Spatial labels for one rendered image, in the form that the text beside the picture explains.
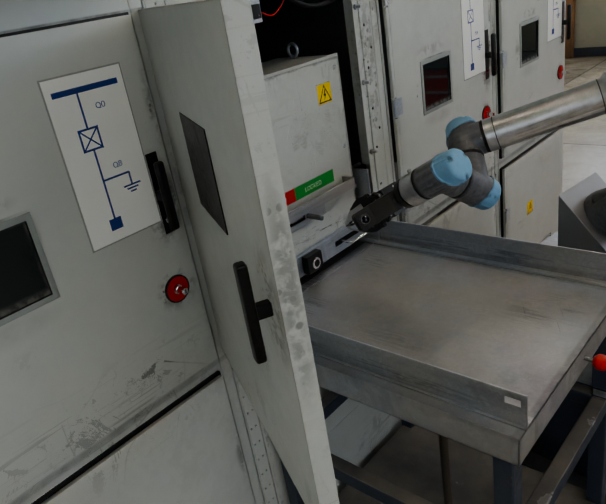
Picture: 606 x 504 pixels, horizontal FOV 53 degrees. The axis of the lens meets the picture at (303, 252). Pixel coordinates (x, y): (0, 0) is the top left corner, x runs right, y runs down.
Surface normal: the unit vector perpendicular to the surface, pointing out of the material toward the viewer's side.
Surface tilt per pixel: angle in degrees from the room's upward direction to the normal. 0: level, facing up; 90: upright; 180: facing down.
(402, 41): 90
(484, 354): 0
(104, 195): 90
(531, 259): 90
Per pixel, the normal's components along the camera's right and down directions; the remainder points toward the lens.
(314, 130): 0.74, 0.16
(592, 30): -0.65, 0.40
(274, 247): 0.37, 0.33
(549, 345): -0.15, -0.90
